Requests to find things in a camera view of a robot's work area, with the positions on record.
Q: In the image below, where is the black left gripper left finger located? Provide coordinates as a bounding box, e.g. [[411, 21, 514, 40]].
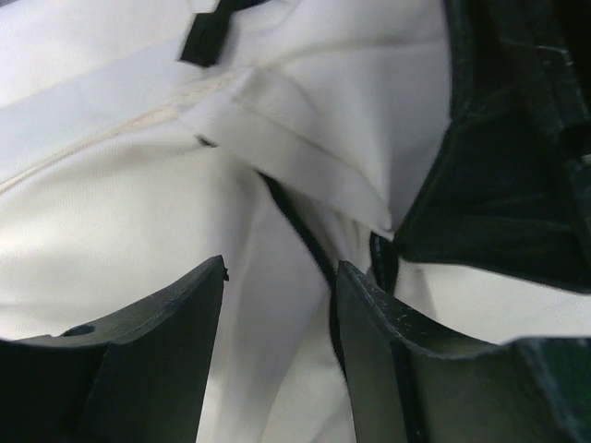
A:
[[1, 257, 227, 442]]

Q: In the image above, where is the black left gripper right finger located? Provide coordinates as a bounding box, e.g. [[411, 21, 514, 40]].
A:
[[336, 262, 590, 443]]

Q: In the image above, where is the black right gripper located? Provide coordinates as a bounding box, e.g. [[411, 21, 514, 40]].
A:
[[395, 1, 590, 294]]

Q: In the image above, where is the beige canvas backpack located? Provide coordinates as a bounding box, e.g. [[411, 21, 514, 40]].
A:
[[1, 1, 590, 442]]

